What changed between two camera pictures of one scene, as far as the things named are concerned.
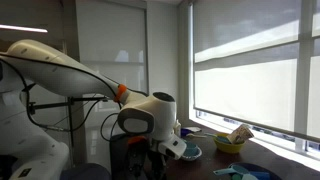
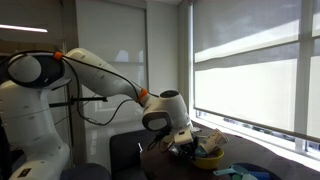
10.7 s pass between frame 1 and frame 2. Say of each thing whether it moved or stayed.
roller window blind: stayed
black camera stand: stayed
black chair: stayed
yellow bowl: moved
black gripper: moved
